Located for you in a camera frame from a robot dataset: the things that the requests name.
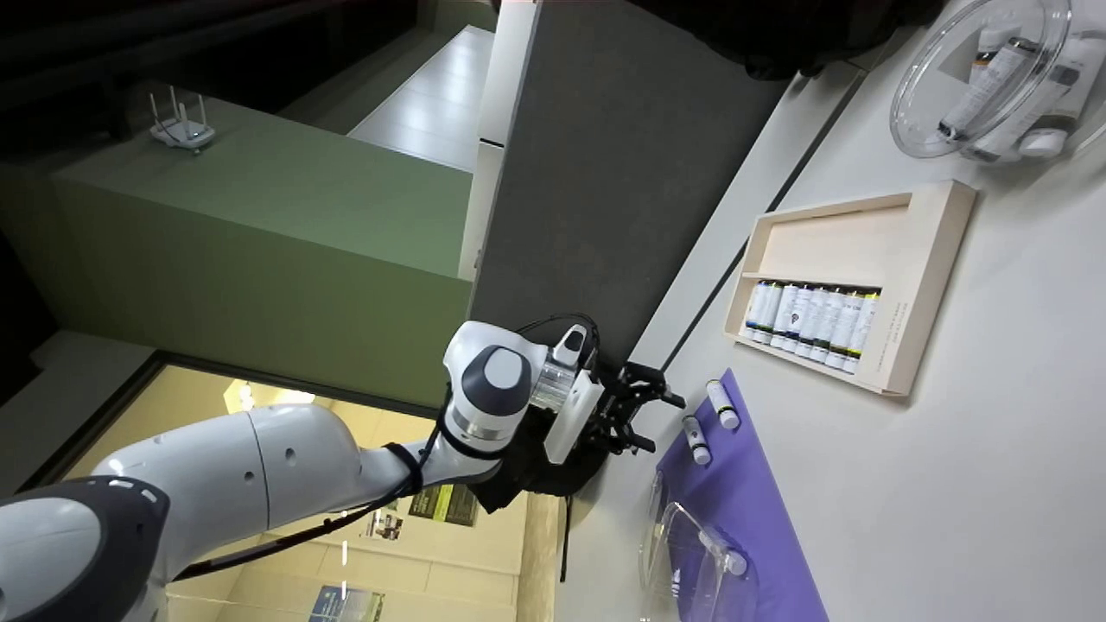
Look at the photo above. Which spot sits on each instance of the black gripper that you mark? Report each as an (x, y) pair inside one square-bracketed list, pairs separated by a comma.
[(622, 390)]

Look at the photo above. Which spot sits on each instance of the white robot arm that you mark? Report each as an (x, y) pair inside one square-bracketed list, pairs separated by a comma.
[(231, 487)]

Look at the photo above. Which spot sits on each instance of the small white bottle middle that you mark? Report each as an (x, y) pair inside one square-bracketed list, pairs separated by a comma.
[(695, 441)]

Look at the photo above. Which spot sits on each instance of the small white bottle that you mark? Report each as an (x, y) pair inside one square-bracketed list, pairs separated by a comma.
[(725, 407), (695, 441)]

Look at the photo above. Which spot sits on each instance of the small white bottle far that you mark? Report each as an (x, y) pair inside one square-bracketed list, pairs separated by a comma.
[(725, 407)]

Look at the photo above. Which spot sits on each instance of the row of bottles in tray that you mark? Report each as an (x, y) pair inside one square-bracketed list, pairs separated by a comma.
[(818, 323)]

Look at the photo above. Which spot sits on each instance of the wooden tray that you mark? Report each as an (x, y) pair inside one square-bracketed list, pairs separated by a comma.
[(899, 244)]

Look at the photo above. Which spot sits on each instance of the purple mat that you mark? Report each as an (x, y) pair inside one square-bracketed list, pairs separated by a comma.
[(739, 497)]

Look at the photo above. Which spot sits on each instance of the clear plastic container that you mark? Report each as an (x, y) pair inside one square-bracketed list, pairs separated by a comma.
[(683, 577)]

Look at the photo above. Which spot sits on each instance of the grey desk partition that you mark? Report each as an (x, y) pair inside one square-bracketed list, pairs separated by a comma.
[(622, 138)]

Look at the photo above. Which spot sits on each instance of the black bag far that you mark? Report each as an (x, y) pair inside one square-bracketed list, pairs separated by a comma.
[(776, 38)]

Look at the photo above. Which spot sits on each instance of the white wifi router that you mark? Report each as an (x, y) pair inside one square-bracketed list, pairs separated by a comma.
[(181, 121)]

